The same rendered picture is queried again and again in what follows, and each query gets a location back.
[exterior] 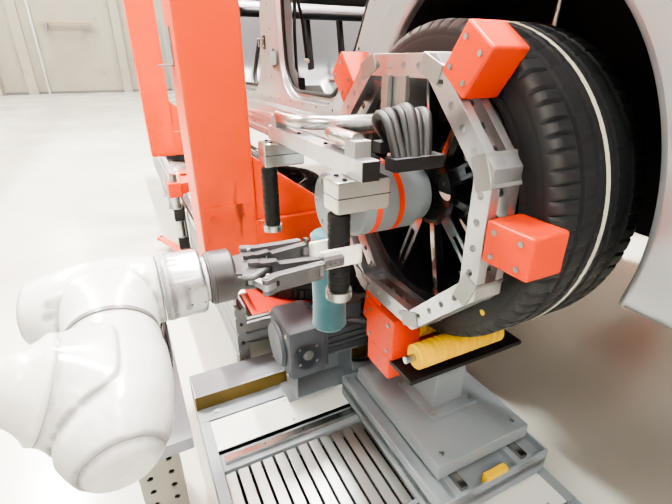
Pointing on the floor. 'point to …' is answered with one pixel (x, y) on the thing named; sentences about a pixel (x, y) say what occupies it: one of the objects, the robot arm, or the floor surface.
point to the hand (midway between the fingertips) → (336, 251)
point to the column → (165, 483)
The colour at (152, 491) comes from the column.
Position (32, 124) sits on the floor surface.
